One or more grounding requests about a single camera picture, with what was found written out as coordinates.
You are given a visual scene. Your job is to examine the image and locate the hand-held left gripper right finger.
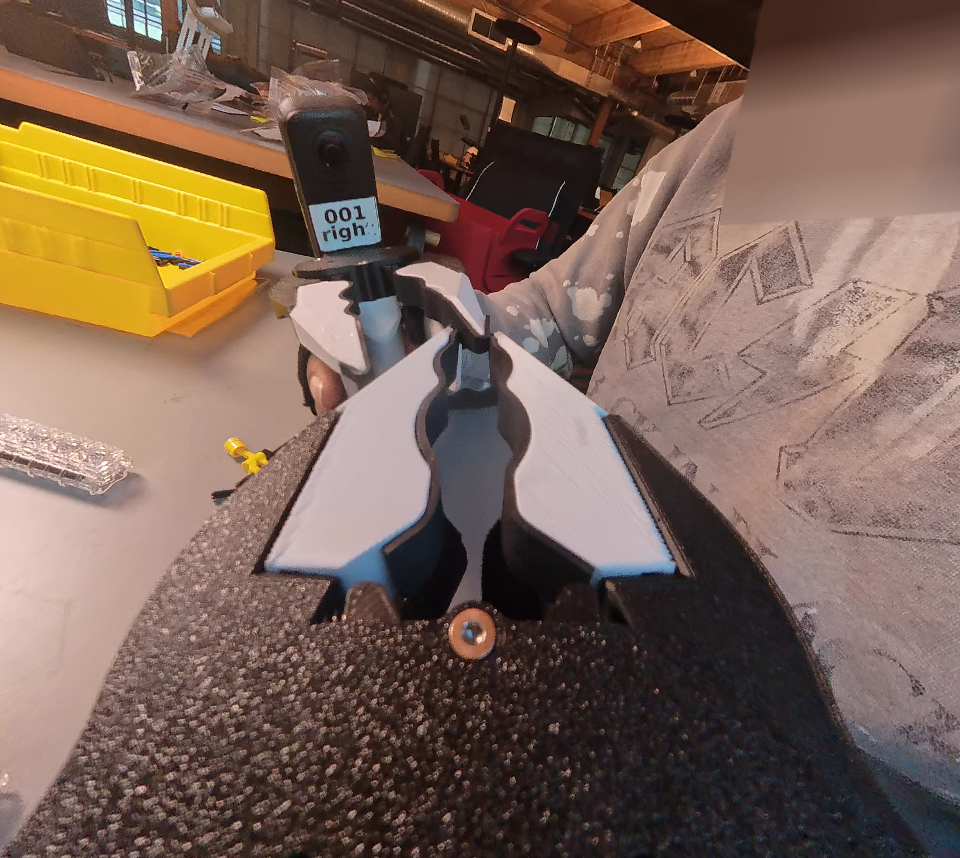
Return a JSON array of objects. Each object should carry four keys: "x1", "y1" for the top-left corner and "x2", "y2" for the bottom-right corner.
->
[{"x1": 483, "y1": 333, "x2": 678, "y2": 621}]

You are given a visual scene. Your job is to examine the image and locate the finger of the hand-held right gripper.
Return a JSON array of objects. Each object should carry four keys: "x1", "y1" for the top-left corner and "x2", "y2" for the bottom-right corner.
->
[
  {"x1": 291, "y1": 279, "x2": 374, "y2": 396},
  {"x1": 395, "y1": 260, "x2": 498, "y2": 353}
]

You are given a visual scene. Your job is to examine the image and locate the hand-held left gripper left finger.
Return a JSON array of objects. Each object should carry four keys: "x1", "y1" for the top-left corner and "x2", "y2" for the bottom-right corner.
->
[{"x1": 264, "y1": 327, "x2": 470, "y2": 621}]

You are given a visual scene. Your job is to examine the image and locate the person's right forearm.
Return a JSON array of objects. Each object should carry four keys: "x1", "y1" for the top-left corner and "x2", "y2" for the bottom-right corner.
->
[{"x1": 480, "y1": 228, "x2": 654, "y2": 390}]

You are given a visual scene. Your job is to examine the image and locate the grey desk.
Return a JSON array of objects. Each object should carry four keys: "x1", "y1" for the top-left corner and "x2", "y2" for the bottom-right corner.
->
[{"x1": 0, "y1": 251, "x2": 346, "y2": 844}]

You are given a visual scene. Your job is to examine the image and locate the person's right hand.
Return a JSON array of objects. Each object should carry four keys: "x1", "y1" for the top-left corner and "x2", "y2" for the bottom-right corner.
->
[{"x1": 298, "y1": 344, "x2": 352, "y2": 418}]

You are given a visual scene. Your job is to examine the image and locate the long wooden table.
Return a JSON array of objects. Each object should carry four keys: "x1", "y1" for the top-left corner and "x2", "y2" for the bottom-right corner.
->
[{"x1": 0, "y1": 52, "x2": 460, "y2": 223}]

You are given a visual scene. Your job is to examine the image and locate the red plastic chair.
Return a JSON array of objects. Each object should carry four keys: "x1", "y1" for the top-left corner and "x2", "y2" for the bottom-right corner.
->
[{"x1": 416, "y1": 168, "x2": 552, "y2": 295}]

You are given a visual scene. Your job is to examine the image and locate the heap of blue black parts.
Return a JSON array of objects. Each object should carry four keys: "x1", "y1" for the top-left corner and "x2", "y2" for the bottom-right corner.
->
[{"x1": 146, "y1": 242, "x2": 205, "y2": 272}]

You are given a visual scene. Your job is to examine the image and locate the clear plastic bags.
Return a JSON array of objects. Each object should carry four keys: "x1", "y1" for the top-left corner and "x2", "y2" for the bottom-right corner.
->
[{"x1": 129, "y1": 44, "x2": 260, "y2": 120}]

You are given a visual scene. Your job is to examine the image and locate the black floor lamp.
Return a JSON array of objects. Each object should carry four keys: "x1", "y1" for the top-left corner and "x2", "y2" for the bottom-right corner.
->
[{"x1": 498, "y1": 18, "x2": 543, "y2": 124}]

